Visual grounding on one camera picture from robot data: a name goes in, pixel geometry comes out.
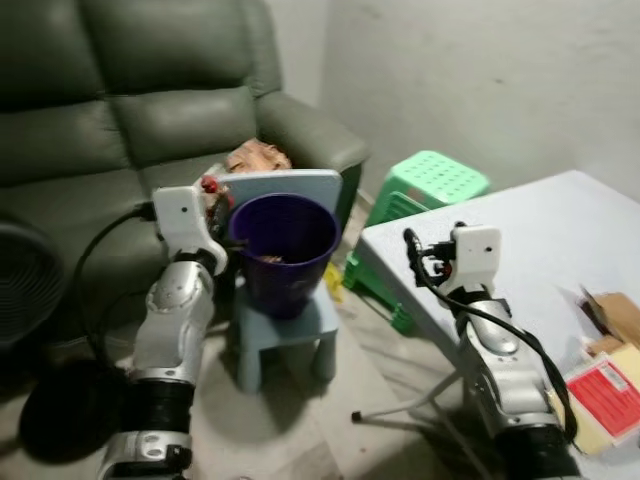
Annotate small light blue chair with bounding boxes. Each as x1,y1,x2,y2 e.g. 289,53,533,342
215,168,344,394

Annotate yellow scrap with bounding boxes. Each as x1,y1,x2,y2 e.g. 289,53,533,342
324,264,347,302

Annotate brown cardboard scrap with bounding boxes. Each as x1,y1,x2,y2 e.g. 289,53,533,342
578,288,640,353

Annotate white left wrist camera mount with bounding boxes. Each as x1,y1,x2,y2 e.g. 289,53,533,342
152,186,230,277

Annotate pink stuffed toy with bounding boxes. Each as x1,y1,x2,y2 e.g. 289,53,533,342
222,140,294,177

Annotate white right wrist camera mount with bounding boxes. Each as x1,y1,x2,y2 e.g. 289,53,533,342
437,226,502,299

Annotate dark green leather sofa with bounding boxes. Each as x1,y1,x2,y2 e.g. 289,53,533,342
0,0,371,336

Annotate green plastic stool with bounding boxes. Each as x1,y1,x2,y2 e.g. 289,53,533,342
343,150,491,335

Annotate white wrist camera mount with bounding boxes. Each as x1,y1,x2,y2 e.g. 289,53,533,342
437,226,502,299
152,186,230,277

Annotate black floor fan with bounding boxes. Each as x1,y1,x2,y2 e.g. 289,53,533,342
0,220,128,467

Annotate white folding table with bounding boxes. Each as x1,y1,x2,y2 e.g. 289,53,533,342
352,170,640,480

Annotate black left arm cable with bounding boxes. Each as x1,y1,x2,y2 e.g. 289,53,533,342
75,203,157,363

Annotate yellow packet with red label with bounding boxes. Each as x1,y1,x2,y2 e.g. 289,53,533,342
563,345,640,457

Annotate purple plastic rubbish bin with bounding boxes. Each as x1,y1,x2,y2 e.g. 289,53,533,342
228,193,341,321

